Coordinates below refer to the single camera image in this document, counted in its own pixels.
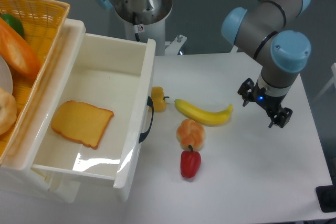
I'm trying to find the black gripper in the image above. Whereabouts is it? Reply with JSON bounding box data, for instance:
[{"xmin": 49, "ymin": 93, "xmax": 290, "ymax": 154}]
[{"xmin": 237, "ymin": 78, "xmax": 292, "ymax": 128}]

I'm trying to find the white top drawer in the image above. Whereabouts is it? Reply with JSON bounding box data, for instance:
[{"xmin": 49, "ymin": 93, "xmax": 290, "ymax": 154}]
[{"xmin": 33, "ymin": 34, "xmax": 156, "ymax": 191}]

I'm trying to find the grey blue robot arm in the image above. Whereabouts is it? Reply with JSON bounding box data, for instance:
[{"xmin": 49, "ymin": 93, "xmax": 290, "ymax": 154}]
[{"xmin": 96, "ymin": 0, "xmax": 311, "ymax": 127}]

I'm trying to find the white drawer cabinet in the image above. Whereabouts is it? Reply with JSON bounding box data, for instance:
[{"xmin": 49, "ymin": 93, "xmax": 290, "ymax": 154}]
[{"xmin": 1, "ymin": 19, "xmax": 95, "ymax": 202}]

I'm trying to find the yellow toy banana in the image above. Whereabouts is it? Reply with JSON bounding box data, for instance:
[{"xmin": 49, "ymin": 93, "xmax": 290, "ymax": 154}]
[{"xmin": 174, "ymin": 99, "xmax": 233, "ymax": 126}]

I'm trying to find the orange knotted bread roll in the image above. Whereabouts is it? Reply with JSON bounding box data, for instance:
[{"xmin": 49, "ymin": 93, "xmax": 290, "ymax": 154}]
[{"xmin": 176, "ymin": 119, "xmax": 205, "ymax": 151}]

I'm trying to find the red toy bell pepper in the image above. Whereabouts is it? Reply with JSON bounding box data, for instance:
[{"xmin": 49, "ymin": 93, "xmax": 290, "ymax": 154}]
[{"xmin": 180, "ymin": 145, "xmax": 202, "ymax": 178}]

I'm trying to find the yellow toy bell pepper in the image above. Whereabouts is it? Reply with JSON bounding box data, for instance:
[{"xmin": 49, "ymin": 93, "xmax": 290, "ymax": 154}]
[{"xmin": 150, "ymin": 87, "xmax": 169, "ymax": 112}]

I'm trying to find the black device at edge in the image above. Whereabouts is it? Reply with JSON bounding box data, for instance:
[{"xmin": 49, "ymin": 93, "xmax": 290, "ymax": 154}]
[{"xmin": 316, "ymin": 185, "xmax": 335, "ymax": 213}]

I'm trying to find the toast bread slice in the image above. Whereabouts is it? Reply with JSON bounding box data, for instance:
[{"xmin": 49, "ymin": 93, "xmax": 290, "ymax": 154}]
[{"xmin": 51, "ymin": 100, "xmax": 114, "ymax": 150}]

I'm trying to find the yellow wicker basket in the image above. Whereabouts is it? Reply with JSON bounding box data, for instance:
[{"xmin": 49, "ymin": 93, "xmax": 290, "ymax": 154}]
[{"xmin": 1, "ymin": 0, "xmax": 70, "ymax": 162}]

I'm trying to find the orange baguette bread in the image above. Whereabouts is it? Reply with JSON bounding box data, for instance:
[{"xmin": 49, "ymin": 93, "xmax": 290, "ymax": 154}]
[{"xmin": 1, "ymin": 18, "xmax": 41, "ymax": 79}]

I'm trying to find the beige bagel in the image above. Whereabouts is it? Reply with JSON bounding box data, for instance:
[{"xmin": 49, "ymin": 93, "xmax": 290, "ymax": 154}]
[{"xmin": 1, "ymin": 88, "xmax": 17, "ymax": 135}]

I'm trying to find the white plate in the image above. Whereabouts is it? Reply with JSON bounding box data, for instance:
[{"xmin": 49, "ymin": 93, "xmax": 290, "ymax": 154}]
[{"xmin": 0, "ymin": 56, "xmax": 13, "ymax": 94}]

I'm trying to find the green toy pepper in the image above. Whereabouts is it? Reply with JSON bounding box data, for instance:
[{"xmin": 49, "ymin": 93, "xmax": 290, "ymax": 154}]
[{"xmin": 1, "ymin": 13, "xmax": 25, "ymax": 38}]

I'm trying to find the white frame at right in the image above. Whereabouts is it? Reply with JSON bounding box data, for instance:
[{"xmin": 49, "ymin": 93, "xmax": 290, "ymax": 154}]
[{"xmin": 312, "ymin": 63, "xmax": 336, "ymax": 103}]

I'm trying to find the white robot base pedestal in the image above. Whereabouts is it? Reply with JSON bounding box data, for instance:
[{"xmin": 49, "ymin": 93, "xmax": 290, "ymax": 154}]
[{"xmin": 115, "ymin": 0, "xmax": 187, "ymax": 56}]

